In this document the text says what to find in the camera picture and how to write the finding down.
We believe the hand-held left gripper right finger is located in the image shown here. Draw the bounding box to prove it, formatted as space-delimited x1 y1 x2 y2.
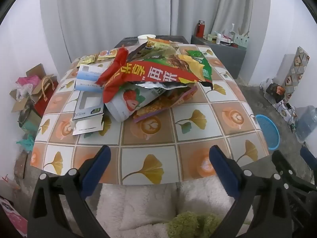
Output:
209 146 294 238

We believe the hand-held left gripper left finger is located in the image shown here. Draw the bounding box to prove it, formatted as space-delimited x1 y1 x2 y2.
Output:
28 144 112 238

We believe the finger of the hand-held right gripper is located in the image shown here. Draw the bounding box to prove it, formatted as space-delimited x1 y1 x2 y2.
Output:
300 142 317 176
272 150 317 228

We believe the blue plastic basket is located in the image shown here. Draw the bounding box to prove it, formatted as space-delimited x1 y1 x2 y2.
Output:
255 114 281 151

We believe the white torn carton piece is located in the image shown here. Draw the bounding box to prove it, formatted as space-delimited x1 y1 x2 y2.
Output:
71 113 105 136

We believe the white windowed carton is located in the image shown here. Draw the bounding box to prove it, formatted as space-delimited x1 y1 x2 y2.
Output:
74 90 105 116

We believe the white strawberry print bag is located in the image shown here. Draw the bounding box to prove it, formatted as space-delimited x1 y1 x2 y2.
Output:
106 83 167 122

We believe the pink orange snack bag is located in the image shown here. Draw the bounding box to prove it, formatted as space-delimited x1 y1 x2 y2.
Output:
132 84 199 124

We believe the blue white box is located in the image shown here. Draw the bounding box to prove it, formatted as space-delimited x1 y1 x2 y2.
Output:
74 64 105 91

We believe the large green red chip bag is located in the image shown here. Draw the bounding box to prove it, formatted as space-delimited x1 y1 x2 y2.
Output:
95 47 214 104

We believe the dark foil packet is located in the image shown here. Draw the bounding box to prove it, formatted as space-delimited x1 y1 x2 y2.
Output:
127 43 149 60

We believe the blue water jug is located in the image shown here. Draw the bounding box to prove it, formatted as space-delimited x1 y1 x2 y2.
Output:
295 105 317 143

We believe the white fluffy garment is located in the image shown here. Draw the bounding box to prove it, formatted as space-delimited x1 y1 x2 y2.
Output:
96 177 253 238

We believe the green fluffy cloth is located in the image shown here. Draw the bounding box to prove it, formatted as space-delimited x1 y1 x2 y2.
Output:
167 211 224 238

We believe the table with patterned cloth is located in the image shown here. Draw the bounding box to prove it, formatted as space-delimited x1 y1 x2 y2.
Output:
30 41 270 185

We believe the dark snack box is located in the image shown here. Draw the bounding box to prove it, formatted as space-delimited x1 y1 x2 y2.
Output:
266 83 285 97

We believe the teal cloth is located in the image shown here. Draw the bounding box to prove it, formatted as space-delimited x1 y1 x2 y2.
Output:
16 134 34 152

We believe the green small box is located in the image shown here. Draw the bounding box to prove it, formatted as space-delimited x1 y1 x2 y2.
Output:
21 110 42 132

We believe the red gift bag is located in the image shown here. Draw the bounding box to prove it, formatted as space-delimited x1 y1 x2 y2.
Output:
34 75 59 117

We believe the white leaning panel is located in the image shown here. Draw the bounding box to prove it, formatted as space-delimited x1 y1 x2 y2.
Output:
273 54 297 85

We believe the pink printed box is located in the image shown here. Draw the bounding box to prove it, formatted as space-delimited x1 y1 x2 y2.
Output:
0 195 28 236

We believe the cardboard box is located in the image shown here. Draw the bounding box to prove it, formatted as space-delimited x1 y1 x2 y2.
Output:
9 64 59 115

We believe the white plastic bag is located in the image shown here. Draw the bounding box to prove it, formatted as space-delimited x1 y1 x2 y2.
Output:
15 83 34 101

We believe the yellow small packet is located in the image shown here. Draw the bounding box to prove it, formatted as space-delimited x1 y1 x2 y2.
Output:
78 54 97 66

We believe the pink plastic bag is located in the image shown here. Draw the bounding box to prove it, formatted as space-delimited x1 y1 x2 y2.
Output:
16 76 41 87

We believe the grey cabinet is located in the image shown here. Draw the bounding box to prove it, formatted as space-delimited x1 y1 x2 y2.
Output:
190 35 247 79

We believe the orange white small packet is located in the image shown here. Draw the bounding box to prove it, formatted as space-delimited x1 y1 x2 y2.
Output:
97 49 118 60

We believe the small green packet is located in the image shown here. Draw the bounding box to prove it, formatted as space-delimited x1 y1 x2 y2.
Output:
186 50 208 64

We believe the green white desk calendar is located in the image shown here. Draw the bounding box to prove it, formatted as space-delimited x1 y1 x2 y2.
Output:
233 33 249 49

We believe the dark printed board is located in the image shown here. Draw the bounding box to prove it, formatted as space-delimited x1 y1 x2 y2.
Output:
114 36 189 48

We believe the white paper cup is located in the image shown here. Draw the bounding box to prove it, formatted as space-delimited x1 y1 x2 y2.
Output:
137 34 156 46

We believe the orange snack packet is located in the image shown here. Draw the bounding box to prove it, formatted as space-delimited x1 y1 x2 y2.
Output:
146 37 174 52

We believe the grey curtain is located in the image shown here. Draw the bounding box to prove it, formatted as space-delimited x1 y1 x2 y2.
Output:
40 0 271 63

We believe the black cable bundle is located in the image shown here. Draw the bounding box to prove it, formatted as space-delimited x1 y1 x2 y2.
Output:
277 101 298 132

